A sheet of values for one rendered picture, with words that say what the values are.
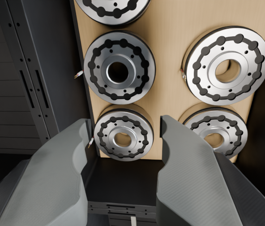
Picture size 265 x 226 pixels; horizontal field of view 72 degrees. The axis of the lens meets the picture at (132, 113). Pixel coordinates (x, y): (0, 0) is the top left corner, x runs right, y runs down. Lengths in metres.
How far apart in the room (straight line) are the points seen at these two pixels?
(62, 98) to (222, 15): 0.23
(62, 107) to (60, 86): 0.03
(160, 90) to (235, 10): 0.14
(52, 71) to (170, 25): 0.17
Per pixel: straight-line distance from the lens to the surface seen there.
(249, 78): 0.28
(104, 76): 0.26
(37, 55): 0.22
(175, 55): 0.28
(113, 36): 0.25
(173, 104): 0.31
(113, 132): 0.30
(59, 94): 0.25
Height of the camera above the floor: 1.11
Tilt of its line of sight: 62 degrees down
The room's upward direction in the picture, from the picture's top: 165 degrees counter-clockwise
